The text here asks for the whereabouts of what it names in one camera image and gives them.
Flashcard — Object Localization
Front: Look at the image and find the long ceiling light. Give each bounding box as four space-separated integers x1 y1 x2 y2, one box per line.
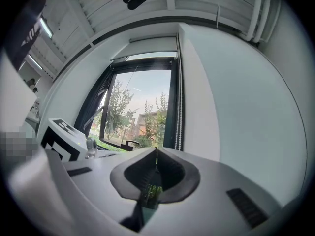
27 54 44 70
39 17 54 39

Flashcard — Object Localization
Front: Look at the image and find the person's dark striped top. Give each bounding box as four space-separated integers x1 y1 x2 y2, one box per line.
4 0 50 71

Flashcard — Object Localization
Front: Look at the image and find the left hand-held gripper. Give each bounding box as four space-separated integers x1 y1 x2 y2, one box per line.
40 118 99 162

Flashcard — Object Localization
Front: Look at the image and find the black window handle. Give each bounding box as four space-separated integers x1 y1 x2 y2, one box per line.
120 139 140 152

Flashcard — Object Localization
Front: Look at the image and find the white ceiling pipe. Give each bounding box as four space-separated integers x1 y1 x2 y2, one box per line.
255 0 272 44
247 0 263 43
266 0 282 43

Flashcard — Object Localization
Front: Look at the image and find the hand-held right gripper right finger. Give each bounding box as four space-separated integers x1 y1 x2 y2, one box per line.
143 146 282 236

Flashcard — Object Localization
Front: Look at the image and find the white bead chain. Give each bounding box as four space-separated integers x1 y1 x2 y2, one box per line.
175 32 186 151

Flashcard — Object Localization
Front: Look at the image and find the dark framed window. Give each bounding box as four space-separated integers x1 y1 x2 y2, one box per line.
73 50 184 153

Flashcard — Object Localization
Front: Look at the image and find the white roller blind covering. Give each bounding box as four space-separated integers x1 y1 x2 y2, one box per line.
110 34 178 61

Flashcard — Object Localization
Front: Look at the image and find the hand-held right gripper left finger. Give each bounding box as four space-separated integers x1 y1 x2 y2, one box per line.
62 147 158 233

